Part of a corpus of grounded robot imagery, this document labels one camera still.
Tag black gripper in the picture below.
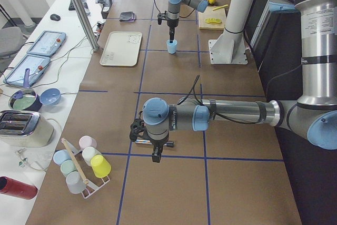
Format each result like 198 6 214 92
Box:
167 18 179 43
151 140 174 163

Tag steel muddler black tip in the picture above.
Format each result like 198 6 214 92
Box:
135 140 174 148

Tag light blue cup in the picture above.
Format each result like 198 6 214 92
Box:
166 40 177 54

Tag yellow cup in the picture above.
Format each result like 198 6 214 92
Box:
91 154 112 178

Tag white cup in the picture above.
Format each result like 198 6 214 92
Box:
82 146 101 167

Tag pink cup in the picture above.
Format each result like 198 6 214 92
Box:
78 135 97 150

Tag grey cup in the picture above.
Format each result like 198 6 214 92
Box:
65 171 86 194

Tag green cup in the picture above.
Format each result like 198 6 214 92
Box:
60 160 77 177

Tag blue cup on rack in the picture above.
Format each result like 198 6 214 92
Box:
53 150 71 166

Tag lemon slices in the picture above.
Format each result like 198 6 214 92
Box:
205 18 222 24

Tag wooden cutting board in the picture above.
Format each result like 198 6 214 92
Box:
198 6 226 30

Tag grey folded cloth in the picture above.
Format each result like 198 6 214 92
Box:
119 11 136 22

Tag cream bear tray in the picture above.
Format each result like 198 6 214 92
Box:
100 31 142 67

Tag wooden rack rod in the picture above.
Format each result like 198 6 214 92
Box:
61 138 89 185

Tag black computer mouse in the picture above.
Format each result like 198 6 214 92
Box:
50 14 61 21

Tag blue bowl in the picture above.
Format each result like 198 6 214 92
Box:
39 88 61 105

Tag upper blue teach pendant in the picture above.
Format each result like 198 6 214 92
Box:
26 31 66 57

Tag blue teach pendant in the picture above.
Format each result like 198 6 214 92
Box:
26 31 66 57
3 54 51 87

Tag lower blue teach pendant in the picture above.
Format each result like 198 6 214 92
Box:
3 54 51 87

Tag cream toaster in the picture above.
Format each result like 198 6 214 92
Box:
1 110 54 148

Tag red bottle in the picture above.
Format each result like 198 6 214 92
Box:
1 176 38 200

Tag grey office chair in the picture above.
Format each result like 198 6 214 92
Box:
1 26 25 62

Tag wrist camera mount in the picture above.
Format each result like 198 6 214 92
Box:
157 11 167 25
129 119 146 142

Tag white post base plate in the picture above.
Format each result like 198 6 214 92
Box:
208 30 248 65

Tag white wire cup rack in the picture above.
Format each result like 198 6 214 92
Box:
68 146 111 199

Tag aluminium frame post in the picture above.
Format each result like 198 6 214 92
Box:
72 0 99 52

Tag purple handled saucepan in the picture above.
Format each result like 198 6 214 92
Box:
8 68 42 112

